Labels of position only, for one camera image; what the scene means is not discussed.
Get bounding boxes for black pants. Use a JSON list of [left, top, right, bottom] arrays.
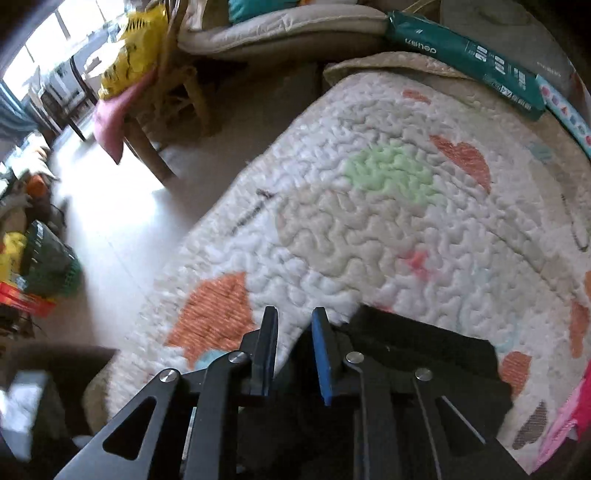
[[234, 303, 515, 480]]

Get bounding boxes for pink red garment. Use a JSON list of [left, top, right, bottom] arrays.
[[534, 367, 590, 470]]

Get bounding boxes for green plastic basket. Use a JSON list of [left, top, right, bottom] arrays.
[[19, 220, 82, 299]]

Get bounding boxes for heart pattern quilted bedspread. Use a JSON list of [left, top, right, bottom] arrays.
[[83, 52, 590, 472]]

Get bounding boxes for wooden chair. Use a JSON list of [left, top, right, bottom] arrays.
[[123, 1, 211, 183]]

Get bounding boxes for pink cushion on chair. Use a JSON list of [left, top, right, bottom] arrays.
[[93, 69, 156, 164]]

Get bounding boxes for light blue shapes box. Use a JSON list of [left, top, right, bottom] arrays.
[[536, 74, 591, 158]]

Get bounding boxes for green long cardboard box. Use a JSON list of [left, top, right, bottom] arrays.
[[387, 10, 546, 120]]

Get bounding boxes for yellow plastic bag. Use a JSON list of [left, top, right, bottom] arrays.
[[98, 1, 168, 100]]

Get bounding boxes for beige padded lounger cushion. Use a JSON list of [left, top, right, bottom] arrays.
[[177, 3, 388, 56]]

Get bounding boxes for grey laptop bag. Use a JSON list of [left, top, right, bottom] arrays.
[[440, 0, 574, 92]]

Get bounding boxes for teal folded cloth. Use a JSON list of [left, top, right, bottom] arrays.
[[228, 0, 298, 24]]

